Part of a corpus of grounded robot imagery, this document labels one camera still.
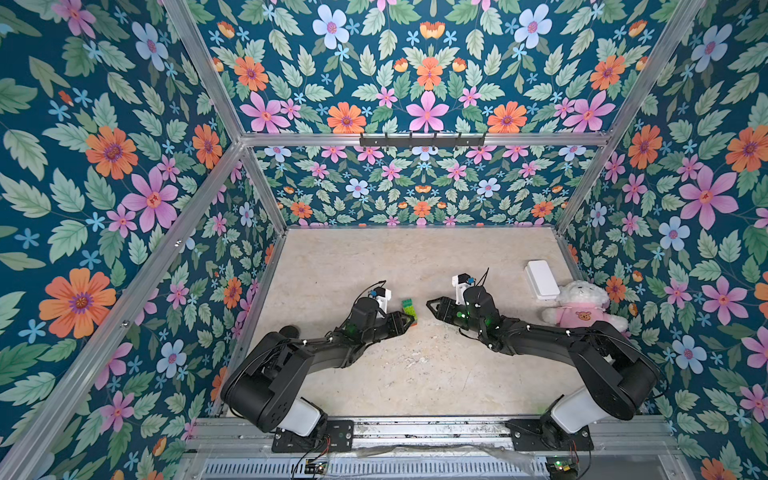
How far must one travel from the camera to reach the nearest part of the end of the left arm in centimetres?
71

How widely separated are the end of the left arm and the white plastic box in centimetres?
52

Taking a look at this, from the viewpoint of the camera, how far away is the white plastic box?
98 cm
